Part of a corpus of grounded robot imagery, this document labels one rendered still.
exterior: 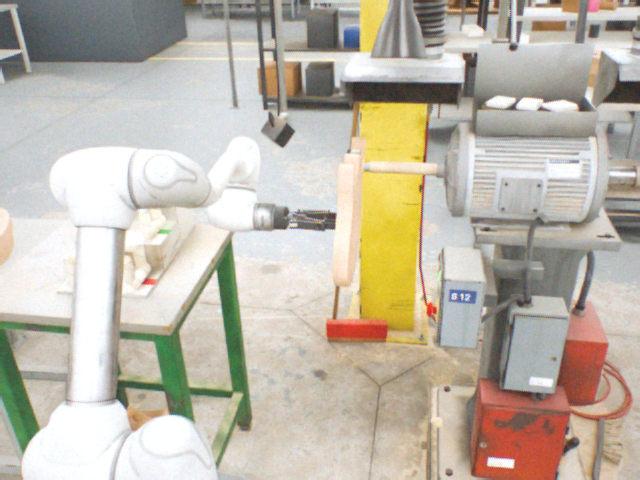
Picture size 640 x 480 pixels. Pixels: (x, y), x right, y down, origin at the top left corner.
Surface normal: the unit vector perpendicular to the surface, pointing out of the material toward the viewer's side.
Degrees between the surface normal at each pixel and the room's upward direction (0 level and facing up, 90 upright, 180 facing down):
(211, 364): 0
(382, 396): 0
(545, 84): 90
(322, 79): 90
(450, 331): 90
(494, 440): 90
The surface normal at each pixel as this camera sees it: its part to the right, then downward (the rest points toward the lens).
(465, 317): -0.17, 0.48
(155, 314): -0.03, -0.88
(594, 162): -0.15, -0.14
